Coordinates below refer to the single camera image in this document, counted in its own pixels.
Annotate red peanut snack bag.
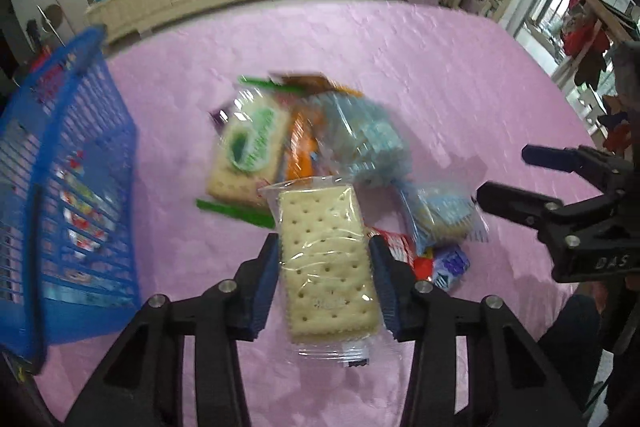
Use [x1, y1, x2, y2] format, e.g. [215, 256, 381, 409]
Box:
[368, 228, 434, 281]

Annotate clear pack plain crackers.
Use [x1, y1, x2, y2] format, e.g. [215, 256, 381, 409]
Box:
[260, 176, 381, 367]

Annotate green label cracker pack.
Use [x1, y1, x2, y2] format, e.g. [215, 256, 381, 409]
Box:
[196, 76, 296, 229]

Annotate orange sausage snack pack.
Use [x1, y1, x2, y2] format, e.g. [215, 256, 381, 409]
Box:
[285, 109, 317, 180]

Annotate blue striped wafer pack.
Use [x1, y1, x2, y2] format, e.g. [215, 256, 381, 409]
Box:
[308, 92, 412, 186]

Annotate light blue cartoon snack bag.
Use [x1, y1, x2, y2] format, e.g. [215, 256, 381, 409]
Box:
[41, 144, 139, 309]

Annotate pink quilted tablecloth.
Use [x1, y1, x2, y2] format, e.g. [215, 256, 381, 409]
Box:
[34, 0, 601, 427]

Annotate wooden drying rack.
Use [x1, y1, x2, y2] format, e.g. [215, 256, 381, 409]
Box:
[551, 0, 639, 93]

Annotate blue plastic basket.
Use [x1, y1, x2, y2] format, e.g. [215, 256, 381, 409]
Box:
[1, 26, 141, 373]

